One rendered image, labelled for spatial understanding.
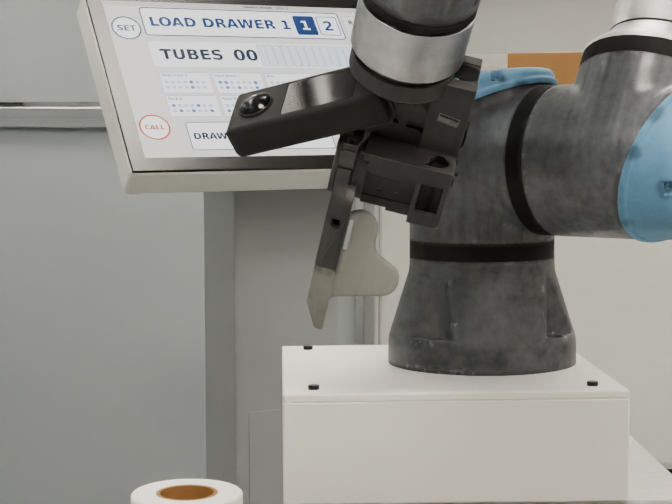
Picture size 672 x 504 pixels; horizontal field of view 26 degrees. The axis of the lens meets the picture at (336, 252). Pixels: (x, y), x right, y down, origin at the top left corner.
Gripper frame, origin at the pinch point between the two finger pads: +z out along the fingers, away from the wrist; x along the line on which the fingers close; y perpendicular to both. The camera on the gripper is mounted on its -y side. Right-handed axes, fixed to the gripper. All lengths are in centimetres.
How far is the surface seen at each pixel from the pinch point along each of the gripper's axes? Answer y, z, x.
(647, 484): 27.4, 7.8, -7.5
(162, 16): -31, 44, 80
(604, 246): 63, 177, 203
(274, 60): -15, 47, 81
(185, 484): -4.9, 0.3, -22.8
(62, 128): -59, 112, 127
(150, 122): -28, 46, 61
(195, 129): -22, 47, 63
